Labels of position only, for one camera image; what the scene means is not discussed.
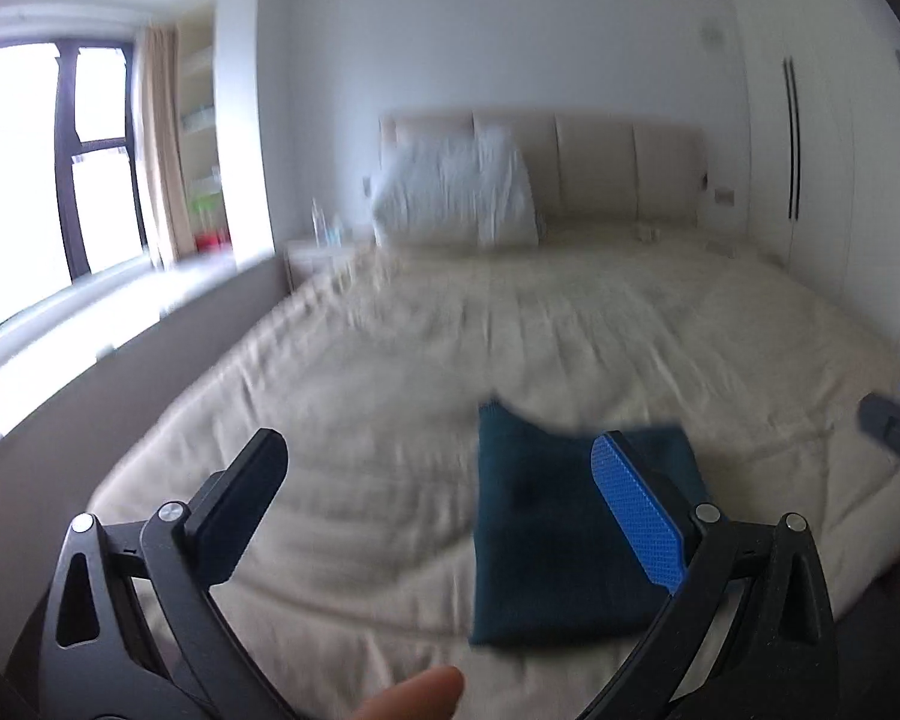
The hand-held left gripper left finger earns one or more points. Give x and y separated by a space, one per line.
247 495

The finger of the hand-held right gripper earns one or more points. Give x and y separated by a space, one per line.
889 416

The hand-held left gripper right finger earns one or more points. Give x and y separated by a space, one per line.
634 510

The dark teal cloth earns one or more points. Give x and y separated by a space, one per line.
540 540

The person's left hand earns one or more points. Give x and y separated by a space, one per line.
412 694

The bed with beige cover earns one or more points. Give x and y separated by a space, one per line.
420 360

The white wardrobe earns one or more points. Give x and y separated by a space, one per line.
832 165

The pale nightstand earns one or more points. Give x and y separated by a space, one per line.
311 262

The red container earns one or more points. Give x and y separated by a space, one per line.
210 241

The clear bottle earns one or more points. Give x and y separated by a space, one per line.
316 221
337 229

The beige padded headboard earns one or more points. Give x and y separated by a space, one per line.
607 165

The beige curtain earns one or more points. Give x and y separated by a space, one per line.
161 150

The white pillow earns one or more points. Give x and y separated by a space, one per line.
450 195

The wall socket plate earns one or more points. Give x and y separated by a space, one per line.
724 196

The open wall shelf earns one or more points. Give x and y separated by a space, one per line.
202 127

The window with dark frame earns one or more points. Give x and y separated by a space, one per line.
15 165

